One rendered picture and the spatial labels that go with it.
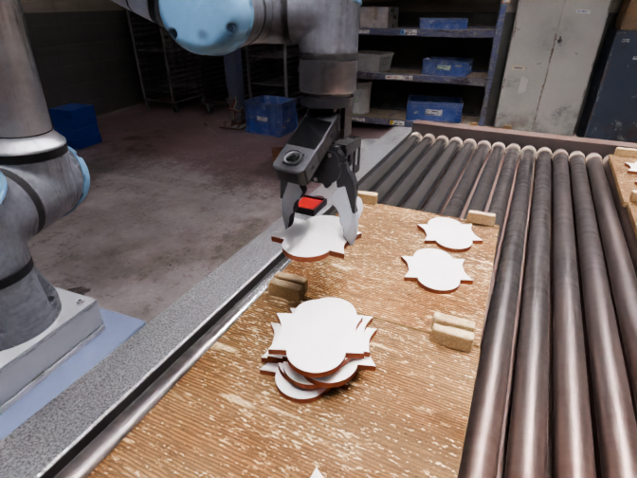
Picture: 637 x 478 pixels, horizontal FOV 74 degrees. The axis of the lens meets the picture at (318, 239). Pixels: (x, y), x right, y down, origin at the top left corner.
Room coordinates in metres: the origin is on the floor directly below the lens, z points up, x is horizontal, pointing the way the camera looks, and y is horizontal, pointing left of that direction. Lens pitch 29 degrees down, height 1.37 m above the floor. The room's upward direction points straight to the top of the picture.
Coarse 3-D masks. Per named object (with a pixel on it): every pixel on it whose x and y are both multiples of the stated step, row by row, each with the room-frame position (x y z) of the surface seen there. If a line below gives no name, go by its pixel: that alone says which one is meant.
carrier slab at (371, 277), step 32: (384, 224) 0.83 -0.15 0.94; (416, 224) 0.83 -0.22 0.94; (480, 224) 0.83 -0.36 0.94; (352, 256) 0.69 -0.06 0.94; (384, 256) 0.69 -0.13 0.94; (480, 256) 0.69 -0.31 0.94; (320, 288) 0.59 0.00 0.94; (352, 288) 0.59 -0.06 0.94; (384, 288) 0.59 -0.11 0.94; (416, 288) 0.59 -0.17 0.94; (480, 288) 0.59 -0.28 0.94; (384, 320) 0.51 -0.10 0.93; (416, 320) 0.51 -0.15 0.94; (480, 320) 0.51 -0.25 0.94
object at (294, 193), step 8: (288, 184) 0.58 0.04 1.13; (296, 184) 0.57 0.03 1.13; (288, 192) 0.58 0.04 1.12; (296, 192) 0.57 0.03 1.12; (304, 192) 0.57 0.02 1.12; (288, 200) 0.58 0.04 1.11; (296, 200) 0.57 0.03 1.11; (288, 208) 0.57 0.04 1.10; (296, 208) 0.58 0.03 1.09; (288, 216) 0.57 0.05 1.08; (288, 224) 0.57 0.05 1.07
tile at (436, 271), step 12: (420, 252) 0.69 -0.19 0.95; (432, 252) 0.69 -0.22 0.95; (444, 252) 0.69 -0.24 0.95; (408, 264) 0.65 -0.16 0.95; (420, 264) 0.65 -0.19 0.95; (432, 264) 0.65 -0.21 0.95; (444, 264) 0.65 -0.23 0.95; (456, 264) 0.65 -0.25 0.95; (408, 276) 0.61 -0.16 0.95; (420, 276) 0.61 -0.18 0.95; (432, 276) 0.61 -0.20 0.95; (444, 276) 0.61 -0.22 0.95; (456, 276) 0.61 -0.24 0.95; (432, 288) 0.58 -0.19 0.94; (444, 288) 0.58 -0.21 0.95; (456, 288) 0.58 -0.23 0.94
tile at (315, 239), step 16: (304, 224) 0.59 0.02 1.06; (320, 224) 0.59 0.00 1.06; (336, 224) 0.59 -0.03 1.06; (272, 240) 0.55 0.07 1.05; (288, 240) 0.54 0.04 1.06; (304, 240) 0.54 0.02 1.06; (320, 240) 0.54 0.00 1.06; (336, 240) 0.54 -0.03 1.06; (288, 256) 0.50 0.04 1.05; (304, 256) 0.49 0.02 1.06; (320, 256) 0.50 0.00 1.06; (336, 256) 0.51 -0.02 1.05
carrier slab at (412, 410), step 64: (256, 320) 0.51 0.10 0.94; (192, 384) 0.38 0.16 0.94; (256, 384) 0.38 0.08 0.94; (384, 384) 0.38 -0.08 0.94; (448, 384) 0.38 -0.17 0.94; (128, 448) 0.29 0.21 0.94; (192, 448) 0.29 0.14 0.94; (256, 448) 0.29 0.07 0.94; (320, 448) 0.29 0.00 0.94; (384, 448) 0.29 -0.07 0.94; (448, 448) 0.29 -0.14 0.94
